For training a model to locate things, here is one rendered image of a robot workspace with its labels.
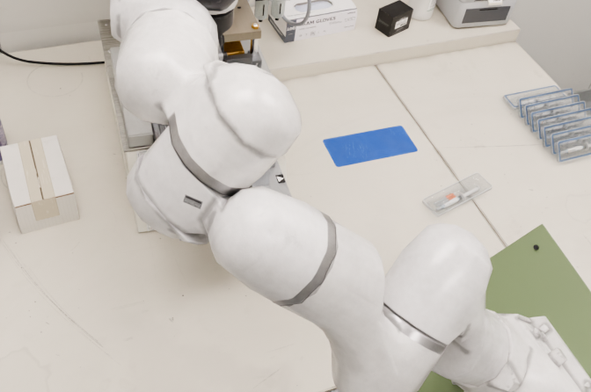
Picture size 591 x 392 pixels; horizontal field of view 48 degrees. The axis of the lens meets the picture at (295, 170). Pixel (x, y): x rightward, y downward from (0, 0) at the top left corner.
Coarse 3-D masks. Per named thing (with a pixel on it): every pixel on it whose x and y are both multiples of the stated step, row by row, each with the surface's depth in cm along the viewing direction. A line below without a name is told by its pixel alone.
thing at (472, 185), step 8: (472, 176) 161; (480, 176) 161; (456, 184) 158; (464, 184) 159; (472, 184) 159; (480, 184) 159; (488, 184) 159; (440, 192) 156; (448, 192) 156; (456, 192) 156; (464, 192) 157; (472, 192) 157; (424, 200) 153; (432, 200) 154; (440, 200) 154; (448, 200) 154; (456, 200) 155; (464, 200) 155; (432, 208) 152; (440, 208) 152; (448, 208) 153
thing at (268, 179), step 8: (152, 128) 135; (272, 168) 128; (280, 168) 129; (264, 176) 123; (272, 176) 127; (256, 184) 124; (264, 184) 125; (272, 184) 126; (280, 184) 126; (288, 192) 124
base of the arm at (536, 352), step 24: (528, 336) 97; (552, 336) 102; (528, 360) 93; (552, 360) 96; (576, 360) 98; (456, 384) 100; (480, 384) 92; (504, 384) 91; (528, 384) 93; (552, 384) 93; (576, 384) 97
